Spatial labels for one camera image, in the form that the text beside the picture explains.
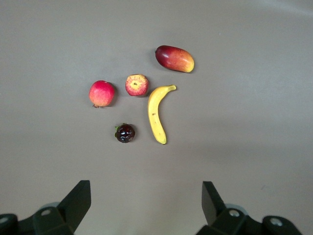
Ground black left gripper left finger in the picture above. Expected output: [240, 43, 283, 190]
[0, 180, 91, 235]

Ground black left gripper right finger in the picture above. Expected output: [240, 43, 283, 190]
[197, 181, 304, 235]

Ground yellow banana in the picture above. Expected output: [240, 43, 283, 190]
[147, 84, 177, 145]

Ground red yellow striped apple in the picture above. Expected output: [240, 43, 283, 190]
[125, 74, 149, 97]

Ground dark purple mangosteen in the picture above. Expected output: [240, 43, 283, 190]
[114, 123, 136, 143]

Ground red pink pomegranate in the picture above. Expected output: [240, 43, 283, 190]
[88, 80, 116, 109]

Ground red yellow mango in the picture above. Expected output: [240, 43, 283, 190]
[155, 45, 195, 73]

